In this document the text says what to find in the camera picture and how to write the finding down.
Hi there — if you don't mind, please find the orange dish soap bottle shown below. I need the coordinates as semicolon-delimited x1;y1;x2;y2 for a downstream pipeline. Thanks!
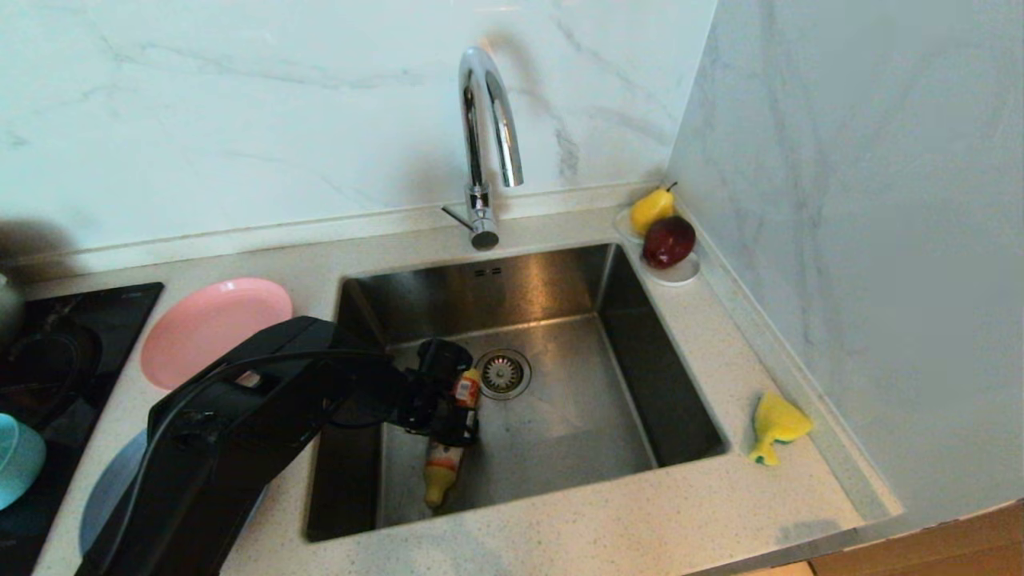
422;368;483;510

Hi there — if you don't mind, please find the metal sink drain strainer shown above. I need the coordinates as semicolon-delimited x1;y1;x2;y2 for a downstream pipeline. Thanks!
476;349;533;401

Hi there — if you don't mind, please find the stainless steel sink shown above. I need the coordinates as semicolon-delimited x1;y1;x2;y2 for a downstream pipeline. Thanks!
307;243;730;542

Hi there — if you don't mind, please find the yellow sponge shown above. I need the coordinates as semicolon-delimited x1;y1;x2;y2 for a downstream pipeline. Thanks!
749;390;814;466

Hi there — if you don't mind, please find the chrome gooseneck faucet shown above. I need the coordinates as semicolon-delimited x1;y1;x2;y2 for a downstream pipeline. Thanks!
440;46;526;252

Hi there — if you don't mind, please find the pink plate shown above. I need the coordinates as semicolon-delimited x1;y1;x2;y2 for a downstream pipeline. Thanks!
141;277;294;393

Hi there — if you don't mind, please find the small white dish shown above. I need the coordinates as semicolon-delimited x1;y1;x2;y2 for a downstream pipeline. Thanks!
614;209;702;287

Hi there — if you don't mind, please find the dark red apple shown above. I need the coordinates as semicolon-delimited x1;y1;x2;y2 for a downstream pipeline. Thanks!
641;216;696;270

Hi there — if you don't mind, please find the yellow pear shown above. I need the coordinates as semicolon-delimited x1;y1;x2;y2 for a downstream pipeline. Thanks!
629;182;678;237

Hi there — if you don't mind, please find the blue plate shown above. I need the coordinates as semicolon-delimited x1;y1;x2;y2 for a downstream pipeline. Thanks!
78;428;269;557

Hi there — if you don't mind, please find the black glass cooktop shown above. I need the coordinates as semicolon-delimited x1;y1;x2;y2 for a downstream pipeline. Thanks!
0;282;165;576

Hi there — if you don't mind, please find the teal cup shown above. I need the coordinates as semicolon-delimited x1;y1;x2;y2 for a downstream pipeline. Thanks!
0;412;47;510

